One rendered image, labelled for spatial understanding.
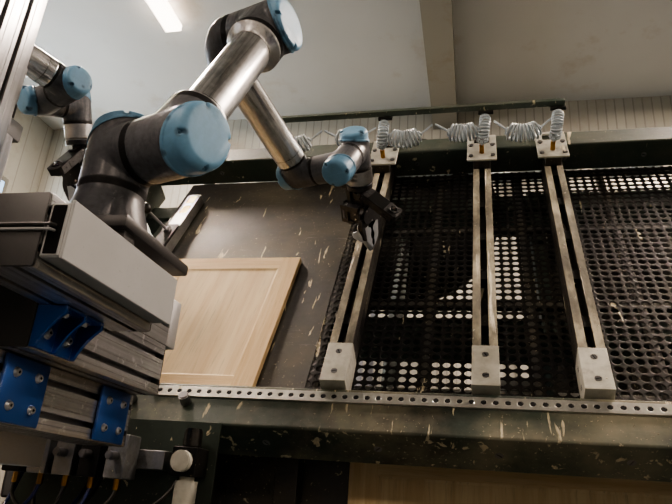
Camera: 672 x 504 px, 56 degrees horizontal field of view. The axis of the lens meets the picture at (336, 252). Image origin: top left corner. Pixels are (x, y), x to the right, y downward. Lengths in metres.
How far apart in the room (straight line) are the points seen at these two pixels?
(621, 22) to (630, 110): 0.93
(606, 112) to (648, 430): 4.44
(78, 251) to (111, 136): 0.42
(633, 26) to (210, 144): 4.30
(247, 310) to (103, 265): 1.06
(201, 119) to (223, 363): 0.80
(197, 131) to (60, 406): 0.46
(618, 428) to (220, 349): 0.97
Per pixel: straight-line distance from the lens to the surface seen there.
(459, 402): 1.43
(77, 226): 0.75
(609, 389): 1.46
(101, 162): 1.14
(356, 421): 1.42
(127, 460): 1.47
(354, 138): 1.65
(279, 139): 1.57
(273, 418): 1.47
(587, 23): 5.01
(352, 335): 1.58
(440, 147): 2.34
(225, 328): 1.79
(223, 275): 1.99
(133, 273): 0.85
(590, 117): 5.65
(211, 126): 1.07
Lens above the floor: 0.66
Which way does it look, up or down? 22 degrees up
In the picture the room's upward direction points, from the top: 4 degrees clockwise
